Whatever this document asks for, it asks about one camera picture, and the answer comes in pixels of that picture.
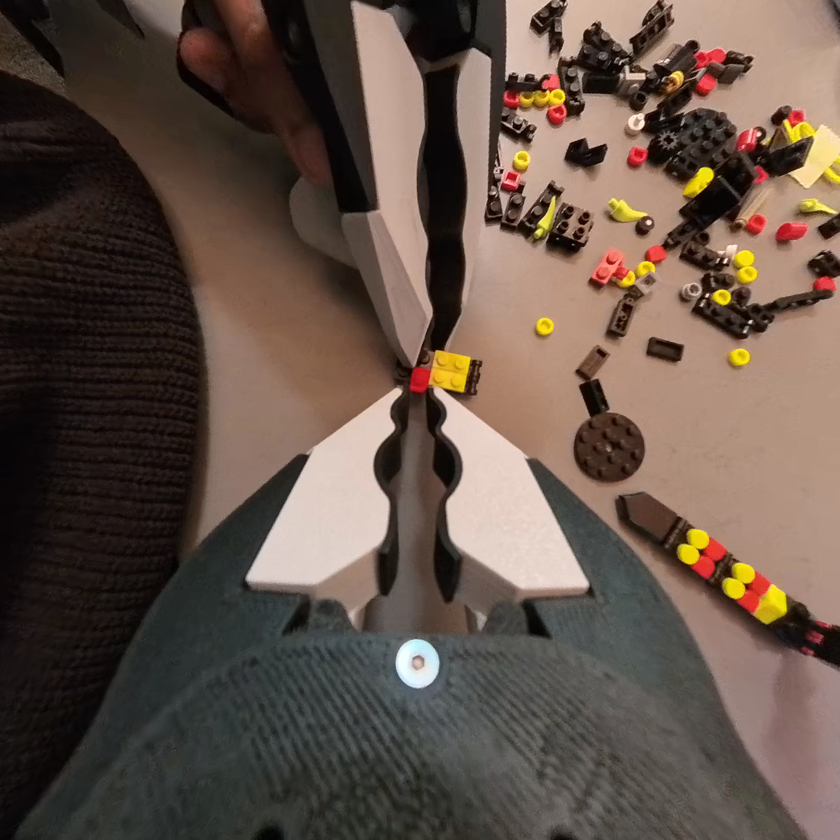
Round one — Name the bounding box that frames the person's left hand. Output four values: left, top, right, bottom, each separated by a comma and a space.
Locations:
177, 0, 333, 189

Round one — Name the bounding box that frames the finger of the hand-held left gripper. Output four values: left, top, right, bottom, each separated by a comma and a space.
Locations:
420, 50, 494, 349
341, 0, 434, 366

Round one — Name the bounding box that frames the dark lego plate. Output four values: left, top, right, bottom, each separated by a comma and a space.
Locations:
397, 351, 484, 396

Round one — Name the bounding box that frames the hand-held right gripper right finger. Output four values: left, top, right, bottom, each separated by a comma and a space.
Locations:
427, 387, 590, 630

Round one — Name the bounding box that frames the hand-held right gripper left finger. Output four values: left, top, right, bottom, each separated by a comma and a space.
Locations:
246, 387, 412, 624

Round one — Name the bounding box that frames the black round lego plate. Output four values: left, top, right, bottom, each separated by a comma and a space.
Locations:
574, 413, 646, 483

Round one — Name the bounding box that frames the pile of lego pieces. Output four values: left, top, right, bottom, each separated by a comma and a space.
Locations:
484, 0, 840, 416

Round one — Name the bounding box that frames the black red yellow lego assembly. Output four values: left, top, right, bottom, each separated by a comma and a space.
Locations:
616, 492, 840, 667

